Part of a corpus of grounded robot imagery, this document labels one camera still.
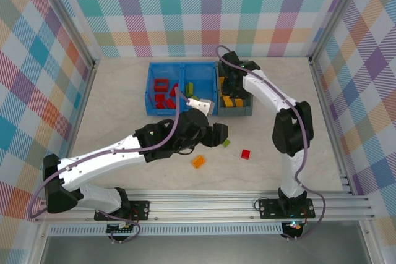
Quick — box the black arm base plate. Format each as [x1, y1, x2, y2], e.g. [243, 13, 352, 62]
[259, 198, 317, 219]
[93, 200, 151, 222]

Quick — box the blue divided plastic bin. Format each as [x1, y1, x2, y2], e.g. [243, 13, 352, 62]
[144, 61, 219, 117]

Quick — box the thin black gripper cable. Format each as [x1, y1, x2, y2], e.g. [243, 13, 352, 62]
[174, 145, 195, 156]

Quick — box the aluminium mounting rail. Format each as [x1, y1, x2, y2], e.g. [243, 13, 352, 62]
[33, 187, 377, 225]

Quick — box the aluminium side rail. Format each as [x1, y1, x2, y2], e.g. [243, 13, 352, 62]
[308, 56, 356, 196]
[55, 59, 98, 200]

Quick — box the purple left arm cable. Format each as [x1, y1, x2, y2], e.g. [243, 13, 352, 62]
[27, 87, 199, 243]

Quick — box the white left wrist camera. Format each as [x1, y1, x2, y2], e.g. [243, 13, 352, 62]
[186, 97, 215, 116]

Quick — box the white slotted cable duct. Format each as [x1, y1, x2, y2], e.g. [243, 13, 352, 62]
[49, 224, 284, 237]

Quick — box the aluminium frame post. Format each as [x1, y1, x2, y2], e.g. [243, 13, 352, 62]
[29, 0, 102, 67]
[307, 0, 371, 62]

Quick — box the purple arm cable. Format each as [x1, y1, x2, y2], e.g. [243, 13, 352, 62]
[215, 45, 325, 242]
[27, 87, 199, 243]

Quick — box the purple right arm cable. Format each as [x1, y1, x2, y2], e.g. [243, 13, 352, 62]
[215, 45, 325, 242]

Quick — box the grey plastic bin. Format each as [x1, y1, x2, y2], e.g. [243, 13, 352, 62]
[216, 59, 255, 117]

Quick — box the small black circuit board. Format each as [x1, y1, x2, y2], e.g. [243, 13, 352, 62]
[282, 220, 304, 235]
[106, 221, 137, 236]

